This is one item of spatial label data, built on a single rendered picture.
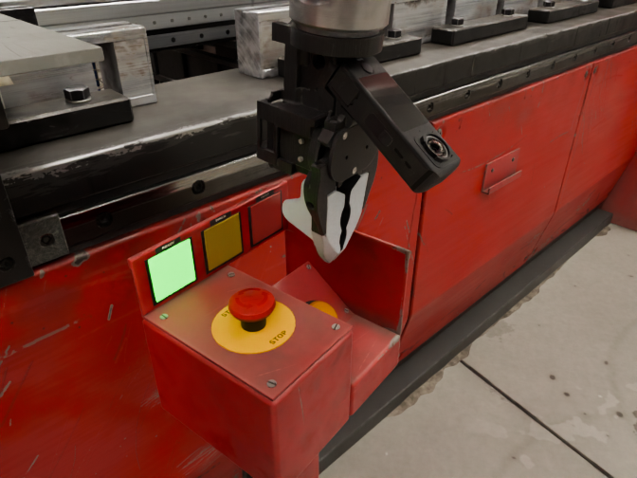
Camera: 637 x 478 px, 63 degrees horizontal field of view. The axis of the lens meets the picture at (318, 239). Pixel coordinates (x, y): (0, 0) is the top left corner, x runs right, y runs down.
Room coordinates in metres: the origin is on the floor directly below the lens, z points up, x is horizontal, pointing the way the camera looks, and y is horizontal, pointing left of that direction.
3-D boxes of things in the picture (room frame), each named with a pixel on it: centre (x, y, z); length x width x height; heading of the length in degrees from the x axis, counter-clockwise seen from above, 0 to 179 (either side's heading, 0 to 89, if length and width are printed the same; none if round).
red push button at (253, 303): (0.35, 0.06, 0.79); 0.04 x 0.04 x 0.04
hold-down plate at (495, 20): (1.19, -0.35, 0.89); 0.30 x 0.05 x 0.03; 134
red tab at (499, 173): (1.13, -0.44, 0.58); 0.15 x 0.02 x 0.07; 134
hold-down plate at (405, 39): (0.91, -0.06, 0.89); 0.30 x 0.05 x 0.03; 134
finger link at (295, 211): (0.42, 0.01, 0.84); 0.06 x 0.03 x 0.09; 52
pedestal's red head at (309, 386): (0.39, 0.04, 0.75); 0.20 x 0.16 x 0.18; 142
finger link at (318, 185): (0.40, -0.01, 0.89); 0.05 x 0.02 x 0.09; 142
